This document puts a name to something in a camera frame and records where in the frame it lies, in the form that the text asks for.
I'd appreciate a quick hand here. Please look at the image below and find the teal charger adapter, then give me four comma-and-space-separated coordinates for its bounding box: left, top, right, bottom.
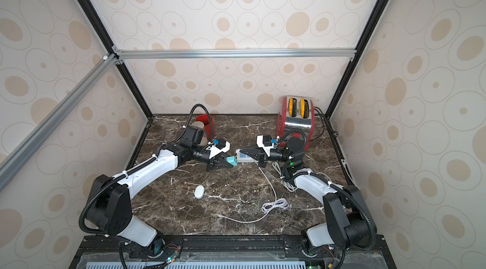
226, 156, 238, 167

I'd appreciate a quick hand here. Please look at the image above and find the horizontal aluminium rail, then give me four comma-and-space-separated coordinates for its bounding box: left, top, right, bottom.
116, 48, 356, 60

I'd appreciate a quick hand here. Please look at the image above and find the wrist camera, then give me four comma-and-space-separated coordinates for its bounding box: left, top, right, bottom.
256, 135, 277, 157
209, 139, 230, 159

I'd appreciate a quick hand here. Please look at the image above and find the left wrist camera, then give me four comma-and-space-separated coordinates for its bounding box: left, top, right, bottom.
209, 139, 230, 159

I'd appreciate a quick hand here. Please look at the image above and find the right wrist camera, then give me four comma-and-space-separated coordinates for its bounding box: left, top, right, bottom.
256, 135, 277, 157

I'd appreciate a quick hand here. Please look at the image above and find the black left frame post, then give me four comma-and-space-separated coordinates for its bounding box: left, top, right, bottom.
77, 0, 153, 120

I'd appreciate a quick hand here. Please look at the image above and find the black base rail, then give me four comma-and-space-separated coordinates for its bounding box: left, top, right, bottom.
70, 235, 396, 268

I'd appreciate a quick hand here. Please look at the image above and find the white earbud case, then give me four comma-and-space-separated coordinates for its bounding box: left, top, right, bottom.
194, 185, 205, 199

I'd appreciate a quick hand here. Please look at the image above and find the white power strip cord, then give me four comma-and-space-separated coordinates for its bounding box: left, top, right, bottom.
271, 161, 299, 193

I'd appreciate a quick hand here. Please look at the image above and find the red silver toaster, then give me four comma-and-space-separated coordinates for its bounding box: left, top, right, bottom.
276, 96, 316, 150

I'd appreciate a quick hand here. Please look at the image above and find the red metal bucket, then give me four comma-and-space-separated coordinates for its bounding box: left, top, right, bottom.
196, 114, 215, 139

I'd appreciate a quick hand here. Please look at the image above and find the left diagonal aluminium rail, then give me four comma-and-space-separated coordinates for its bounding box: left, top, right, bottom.
1, 53, 116, 189

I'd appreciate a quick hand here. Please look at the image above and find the white usb cable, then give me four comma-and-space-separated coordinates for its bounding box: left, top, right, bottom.
216, 165, 290, 224

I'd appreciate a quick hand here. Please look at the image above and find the black frame post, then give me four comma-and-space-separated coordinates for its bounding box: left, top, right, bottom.
77, 0, 153, 120
325, 0, 389, 120

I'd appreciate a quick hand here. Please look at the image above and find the black toaster cord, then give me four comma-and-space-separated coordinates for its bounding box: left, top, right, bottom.
308, 106, 328, 143

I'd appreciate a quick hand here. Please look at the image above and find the clear jar with rice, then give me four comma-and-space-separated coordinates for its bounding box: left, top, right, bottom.
192, 122, 208, 146

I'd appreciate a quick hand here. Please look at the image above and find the white power strip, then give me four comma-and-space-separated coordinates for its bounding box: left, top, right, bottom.
236, 149, 258, 164

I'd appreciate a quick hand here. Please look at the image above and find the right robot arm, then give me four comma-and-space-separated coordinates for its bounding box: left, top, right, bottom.
237, 130, 377, 250

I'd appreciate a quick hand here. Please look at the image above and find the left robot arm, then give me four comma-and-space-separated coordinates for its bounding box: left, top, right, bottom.
78, 117, 235, 256

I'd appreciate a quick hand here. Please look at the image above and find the black right frame post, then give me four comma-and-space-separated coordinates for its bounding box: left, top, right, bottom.
325, 0, 389, 120

